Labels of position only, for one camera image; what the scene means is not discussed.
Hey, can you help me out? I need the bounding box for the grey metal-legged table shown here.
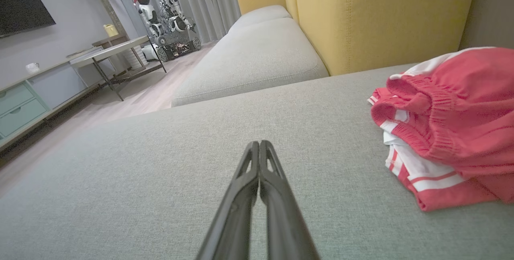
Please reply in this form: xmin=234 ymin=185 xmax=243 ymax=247
xmin=69 ymin=35 xmax=167 ymax=102

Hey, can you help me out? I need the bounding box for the red white striped jersey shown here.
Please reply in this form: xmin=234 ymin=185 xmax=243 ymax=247
xmin=367 ymin=87 xmax=500 ymax=212

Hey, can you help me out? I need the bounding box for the white round appliance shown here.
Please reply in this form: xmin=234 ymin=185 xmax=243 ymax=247
xmin=142 ymin=44 xmax=160 ymax=62

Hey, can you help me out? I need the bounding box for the red shorts white stripe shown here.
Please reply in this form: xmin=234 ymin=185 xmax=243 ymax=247
xmin=369 ymin=47 xmax=514 ymax=205

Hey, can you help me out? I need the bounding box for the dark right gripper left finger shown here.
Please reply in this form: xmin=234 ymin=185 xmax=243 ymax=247
xmin=196 ymin=141 xmax=260 ymax=260

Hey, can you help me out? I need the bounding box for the brown wooden side table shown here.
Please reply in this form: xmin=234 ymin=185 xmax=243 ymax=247
xmin=92 ymin=34 xmax=130 ymax=50

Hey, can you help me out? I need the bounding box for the white black robot figure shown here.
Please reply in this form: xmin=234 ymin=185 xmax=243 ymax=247
xmin=159 ymin=0 xmax=197 ymax=32

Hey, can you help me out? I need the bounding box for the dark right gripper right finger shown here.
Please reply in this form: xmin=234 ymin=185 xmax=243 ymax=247
xmin=260 ymin=139 xmax=321 ymax=260

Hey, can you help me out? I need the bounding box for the pale green TV cabinet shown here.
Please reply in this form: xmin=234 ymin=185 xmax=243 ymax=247
xmin=0 ymin=47 xmax=121 ymax=152

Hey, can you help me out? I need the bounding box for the white ribbed container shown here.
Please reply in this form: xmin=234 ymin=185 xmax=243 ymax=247
xmin=120 ymin=45 xmax=150 ymax=70

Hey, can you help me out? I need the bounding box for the yellow sofa backrest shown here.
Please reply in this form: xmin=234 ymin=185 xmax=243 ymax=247
xmin=284 ymin=0 xmax=479 ymax=77

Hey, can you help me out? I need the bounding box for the white robot red hat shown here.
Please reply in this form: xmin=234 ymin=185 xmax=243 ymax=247
xmin=133 ymin=0 xmax=166 ymax=38

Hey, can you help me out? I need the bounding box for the grey sofa back cushion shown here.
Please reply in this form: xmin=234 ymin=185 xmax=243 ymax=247
xmin=171 ymin=18 xmax=330 ymax=108
xmin=459 ymin=0 xmax=514 ymax=51

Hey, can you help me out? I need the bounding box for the small grey seat cushion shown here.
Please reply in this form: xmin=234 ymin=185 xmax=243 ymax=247
xmin=228 ymin=5 xmax=293 ymax=34

